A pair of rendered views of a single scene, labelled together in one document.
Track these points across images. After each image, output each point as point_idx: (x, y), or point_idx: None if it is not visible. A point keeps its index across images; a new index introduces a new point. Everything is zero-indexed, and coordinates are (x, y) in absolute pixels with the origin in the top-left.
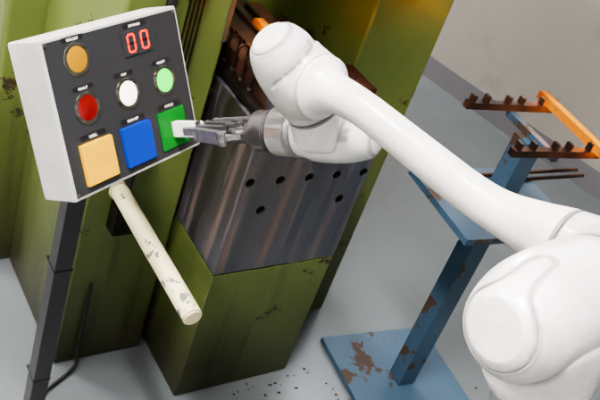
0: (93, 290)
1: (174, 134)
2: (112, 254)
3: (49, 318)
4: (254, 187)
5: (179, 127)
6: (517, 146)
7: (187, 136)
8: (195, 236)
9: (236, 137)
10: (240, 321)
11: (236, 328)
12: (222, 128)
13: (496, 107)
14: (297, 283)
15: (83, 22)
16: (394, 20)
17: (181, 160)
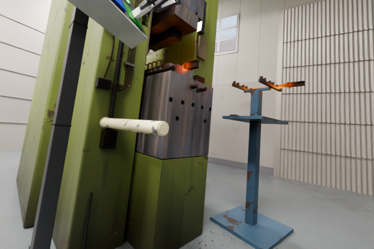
0: (93, 198)
1: (134, 15)
2: (104, 170)
3: (49, 174)
4: (172, 103)
5: (136, 10)
6: (260, 78)
7: (142, 11)
8: (147, 149)
9: None
10: (178, 197)
11: (177, 202)
12: None
13: (241, 87)
14: (198, 170)
15: (85, 58)
16: (200, 69)
17: (135, 112)
